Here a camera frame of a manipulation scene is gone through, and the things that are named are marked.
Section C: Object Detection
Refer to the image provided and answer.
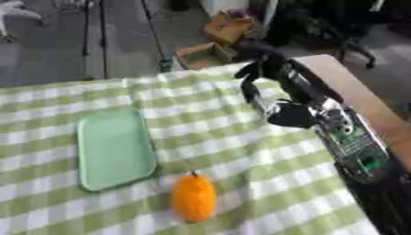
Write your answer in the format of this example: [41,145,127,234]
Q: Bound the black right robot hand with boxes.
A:
[232,52,344,129]

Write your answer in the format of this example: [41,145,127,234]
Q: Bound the tan cardboard box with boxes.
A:
[173,41,238,71]
[202,10,259,45]

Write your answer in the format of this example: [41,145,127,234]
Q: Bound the black office chair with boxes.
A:
[266,0,411,70]

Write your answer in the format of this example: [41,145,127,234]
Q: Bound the orange toy fruit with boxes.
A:
[170,171,218,223]

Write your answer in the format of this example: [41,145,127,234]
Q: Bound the light green tray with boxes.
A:
[75,108,161,193]

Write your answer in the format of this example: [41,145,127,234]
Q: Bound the black tripod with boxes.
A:
[50,0,111,81]

